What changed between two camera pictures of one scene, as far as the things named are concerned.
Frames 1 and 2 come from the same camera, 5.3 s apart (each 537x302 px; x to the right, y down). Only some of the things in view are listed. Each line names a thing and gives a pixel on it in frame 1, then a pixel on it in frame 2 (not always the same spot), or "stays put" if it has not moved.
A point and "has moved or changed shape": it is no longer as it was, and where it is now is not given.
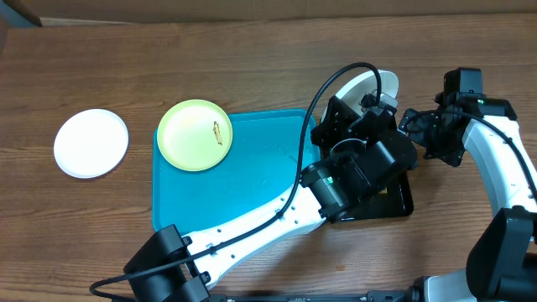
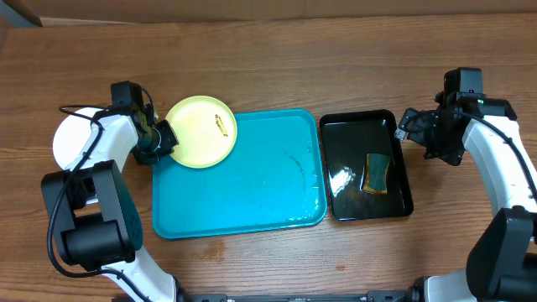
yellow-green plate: (195, 135) has moved or changed shape
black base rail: (372, 296) stays put
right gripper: (452, 155) stays put
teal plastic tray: (263, 160) stays put
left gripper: (335, 119) -> (170, 141)
